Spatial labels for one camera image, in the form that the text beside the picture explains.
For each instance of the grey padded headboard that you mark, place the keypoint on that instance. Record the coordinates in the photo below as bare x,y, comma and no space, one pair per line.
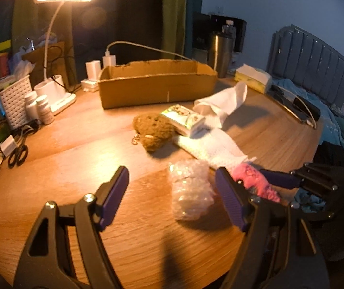
308,62

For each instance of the cartoon tissue pack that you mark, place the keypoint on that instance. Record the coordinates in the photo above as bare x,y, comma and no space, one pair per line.
186,121

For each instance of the black power bank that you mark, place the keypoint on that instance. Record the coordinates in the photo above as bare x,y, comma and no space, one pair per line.
307,107

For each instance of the clear water bottle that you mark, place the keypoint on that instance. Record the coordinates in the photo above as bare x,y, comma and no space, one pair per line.
229,29

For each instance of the black scissors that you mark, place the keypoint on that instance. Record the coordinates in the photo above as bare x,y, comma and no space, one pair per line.
20,153

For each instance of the black monitor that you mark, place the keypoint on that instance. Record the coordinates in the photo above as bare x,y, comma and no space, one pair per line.
204,26

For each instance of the stainless steel tumbler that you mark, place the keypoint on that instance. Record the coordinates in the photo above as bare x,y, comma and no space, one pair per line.
220,54

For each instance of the white sock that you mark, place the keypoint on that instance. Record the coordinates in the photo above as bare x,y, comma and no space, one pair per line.
216,108

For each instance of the white pill bottle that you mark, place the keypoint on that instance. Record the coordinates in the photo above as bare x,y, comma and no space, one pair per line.
31,105
44,110

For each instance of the white perforated basket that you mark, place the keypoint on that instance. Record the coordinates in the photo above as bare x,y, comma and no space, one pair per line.
12,100

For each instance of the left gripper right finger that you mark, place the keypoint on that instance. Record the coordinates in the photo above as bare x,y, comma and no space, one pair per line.
277,250

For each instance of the red tin can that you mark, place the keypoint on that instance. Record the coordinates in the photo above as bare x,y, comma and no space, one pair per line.
4,66

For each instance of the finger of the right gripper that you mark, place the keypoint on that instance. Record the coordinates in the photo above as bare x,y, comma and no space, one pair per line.
281,179

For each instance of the brown plush bear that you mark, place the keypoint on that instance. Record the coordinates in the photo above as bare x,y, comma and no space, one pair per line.
152,131

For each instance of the bubble wrap piece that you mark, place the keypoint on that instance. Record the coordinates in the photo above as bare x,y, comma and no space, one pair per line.
192,194

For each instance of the white towel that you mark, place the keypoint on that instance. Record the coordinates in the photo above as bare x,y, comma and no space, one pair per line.
215,147

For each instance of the pink plush toy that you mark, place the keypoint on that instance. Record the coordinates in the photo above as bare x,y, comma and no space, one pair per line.
255,182

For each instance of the white charger plug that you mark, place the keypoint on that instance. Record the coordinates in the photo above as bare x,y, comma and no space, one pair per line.
109,59

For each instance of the small white adapter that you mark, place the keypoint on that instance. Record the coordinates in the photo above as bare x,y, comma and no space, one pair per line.
93,69

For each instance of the brown paper bag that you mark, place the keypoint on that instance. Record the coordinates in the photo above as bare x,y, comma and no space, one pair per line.
56,63

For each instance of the yellow tissue box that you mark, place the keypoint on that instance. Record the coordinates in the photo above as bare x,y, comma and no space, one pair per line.
254,78

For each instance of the black smartphone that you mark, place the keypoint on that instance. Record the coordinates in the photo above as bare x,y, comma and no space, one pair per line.
288,106

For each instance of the cardboard box tray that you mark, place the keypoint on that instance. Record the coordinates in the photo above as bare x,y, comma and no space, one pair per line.
153,82

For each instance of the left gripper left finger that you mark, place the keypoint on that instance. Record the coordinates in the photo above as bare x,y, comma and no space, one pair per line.
46,261

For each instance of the yellow green curtain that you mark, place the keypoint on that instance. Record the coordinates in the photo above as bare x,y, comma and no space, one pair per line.
174,25

